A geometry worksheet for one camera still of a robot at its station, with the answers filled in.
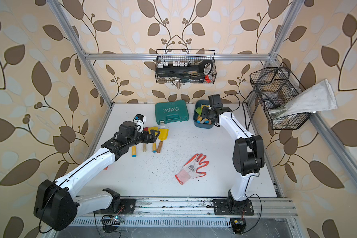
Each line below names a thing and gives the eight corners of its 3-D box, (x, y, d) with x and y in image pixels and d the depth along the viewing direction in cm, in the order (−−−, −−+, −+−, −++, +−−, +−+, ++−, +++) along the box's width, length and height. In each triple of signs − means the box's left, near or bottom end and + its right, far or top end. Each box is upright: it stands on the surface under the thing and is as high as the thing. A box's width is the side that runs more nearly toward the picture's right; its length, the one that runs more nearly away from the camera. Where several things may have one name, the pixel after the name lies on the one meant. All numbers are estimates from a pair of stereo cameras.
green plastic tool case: (157, 126, 109) (156, 121, 105) (154, 107, 121) (153, 103, 117) (190, 120, 112) (190, 115, 108) (184, 102, 125) (184, 98, 121)
